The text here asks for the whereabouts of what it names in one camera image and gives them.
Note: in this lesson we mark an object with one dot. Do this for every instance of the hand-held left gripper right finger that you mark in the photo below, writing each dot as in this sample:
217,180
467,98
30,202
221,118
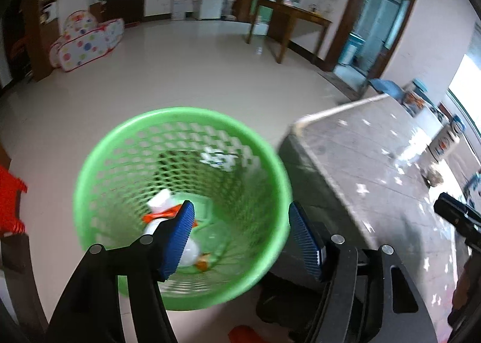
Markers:
304,241

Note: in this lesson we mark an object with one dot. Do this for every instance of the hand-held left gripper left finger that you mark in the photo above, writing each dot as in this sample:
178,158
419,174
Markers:
180,238

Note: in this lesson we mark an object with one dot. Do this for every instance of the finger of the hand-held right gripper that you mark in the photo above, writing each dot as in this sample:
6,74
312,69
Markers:
456,211
474,182

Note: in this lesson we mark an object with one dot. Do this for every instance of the green plastic mesh basket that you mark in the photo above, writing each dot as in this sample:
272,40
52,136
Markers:
112,162

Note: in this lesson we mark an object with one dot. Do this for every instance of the white cartoon-print water bottle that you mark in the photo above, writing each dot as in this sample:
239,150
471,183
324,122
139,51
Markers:
445,142

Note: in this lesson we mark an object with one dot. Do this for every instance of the low wooden stool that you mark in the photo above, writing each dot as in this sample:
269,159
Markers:
278,301

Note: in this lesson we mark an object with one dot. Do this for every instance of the small white round-marked device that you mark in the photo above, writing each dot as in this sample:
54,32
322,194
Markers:
218,159

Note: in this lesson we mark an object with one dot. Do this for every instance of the window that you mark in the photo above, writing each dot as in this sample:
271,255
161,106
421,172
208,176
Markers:
468,91

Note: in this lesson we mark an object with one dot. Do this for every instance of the blue-lidded printed container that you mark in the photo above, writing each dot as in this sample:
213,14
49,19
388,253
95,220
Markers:
415,98

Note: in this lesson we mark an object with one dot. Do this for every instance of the red plastic object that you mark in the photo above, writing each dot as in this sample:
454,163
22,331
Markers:
246,334

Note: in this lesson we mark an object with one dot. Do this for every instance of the blue plastic stool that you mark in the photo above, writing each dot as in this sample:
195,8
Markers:
387,88

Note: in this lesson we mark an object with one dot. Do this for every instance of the red plastic stool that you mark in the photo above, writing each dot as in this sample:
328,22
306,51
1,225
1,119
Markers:
11,204

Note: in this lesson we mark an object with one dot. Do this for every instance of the blue bathroom cabinet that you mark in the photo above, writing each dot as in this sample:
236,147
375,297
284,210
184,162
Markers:
351,49

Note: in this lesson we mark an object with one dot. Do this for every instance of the polka-dot play tent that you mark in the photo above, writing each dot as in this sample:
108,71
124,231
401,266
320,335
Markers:
86,42

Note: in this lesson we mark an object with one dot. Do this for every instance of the dark wooden side table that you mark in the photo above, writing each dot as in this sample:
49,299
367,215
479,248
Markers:
297,12

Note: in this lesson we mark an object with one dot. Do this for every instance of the dark wooden shelf unit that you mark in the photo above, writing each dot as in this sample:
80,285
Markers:
37,46

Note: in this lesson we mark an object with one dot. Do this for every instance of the wooden door frame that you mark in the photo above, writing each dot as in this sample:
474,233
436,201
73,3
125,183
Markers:
347,9

